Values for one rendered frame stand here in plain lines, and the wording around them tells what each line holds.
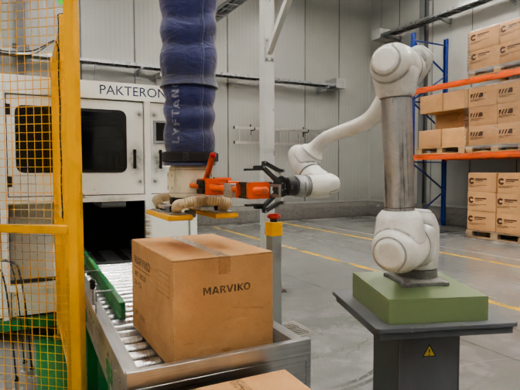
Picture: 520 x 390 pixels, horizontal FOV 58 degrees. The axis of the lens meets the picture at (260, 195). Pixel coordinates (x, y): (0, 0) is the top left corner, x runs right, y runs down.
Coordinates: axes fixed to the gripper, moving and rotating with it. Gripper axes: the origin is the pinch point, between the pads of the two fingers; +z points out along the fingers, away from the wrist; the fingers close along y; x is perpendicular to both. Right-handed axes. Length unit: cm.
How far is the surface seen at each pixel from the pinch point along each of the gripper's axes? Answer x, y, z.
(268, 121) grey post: 268, -60, -154
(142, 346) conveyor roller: 30, 65, 35
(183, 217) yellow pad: 9.5, 10.8, 22.9
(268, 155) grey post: 268, -24, -153
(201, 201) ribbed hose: 7.2, 5.1, 16.3
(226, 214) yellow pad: 9.5, 10.8, 5.1
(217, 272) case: -3.9, 30.5, 14.6
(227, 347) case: -4, 59, 11
